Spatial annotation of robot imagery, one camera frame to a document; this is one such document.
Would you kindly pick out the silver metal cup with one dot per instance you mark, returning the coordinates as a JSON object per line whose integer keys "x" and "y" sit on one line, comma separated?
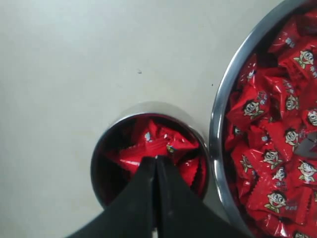
{"x": 108, "y": 178}

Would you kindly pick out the steel bowl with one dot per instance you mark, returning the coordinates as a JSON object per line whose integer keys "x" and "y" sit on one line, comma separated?
{"x": 260, "y": 34}

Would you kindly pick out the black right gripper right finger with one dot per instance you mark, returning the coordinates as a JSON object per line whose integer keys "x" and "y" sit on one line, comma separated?
{"x": 182, "y": 213}

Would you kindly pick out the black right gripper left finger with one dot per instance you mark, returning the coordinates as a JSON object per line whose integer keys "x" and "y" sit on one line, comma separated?
{"x": 130, "y": 215}

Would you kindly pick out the red candy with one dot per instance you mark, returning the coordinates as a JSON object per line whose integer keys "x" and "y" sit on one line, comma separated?
{"x": 149, "y": 137}
{"x": 253, "y": 104}
{"x": 280, "y": 199}

